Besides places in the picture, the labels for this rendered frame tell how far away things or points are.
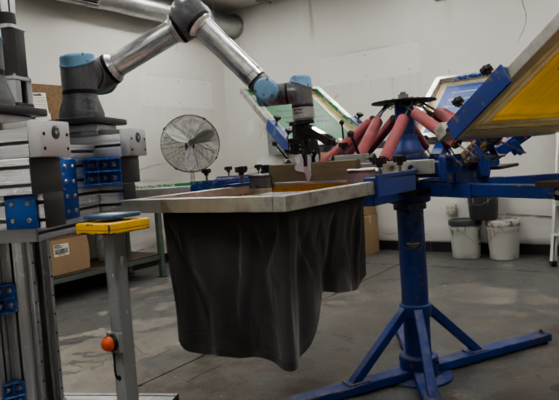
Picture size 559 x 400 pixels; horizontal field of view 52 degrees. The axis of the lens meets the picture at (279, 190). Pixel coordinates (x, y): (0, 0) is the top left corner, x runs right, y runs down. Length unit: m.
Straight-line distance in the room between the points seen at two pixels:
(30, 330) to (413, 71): 5.10
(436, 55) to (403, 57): 0.36
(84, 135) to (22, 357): 0.71
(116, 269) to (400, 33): 5.28
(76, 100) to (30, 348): 0.80
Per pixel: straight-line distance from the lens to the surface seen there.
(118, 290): 1.51
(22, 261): 1.88
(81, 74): 2.07
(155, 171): 6.64
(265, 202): 1.39
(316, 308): 1.64
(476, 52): 6.14
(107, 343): 1.52
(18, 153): 1.55
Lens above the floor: 1.07
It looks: 3 degrees down
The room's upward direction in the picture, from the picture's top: 4 degrees counter-clockwise
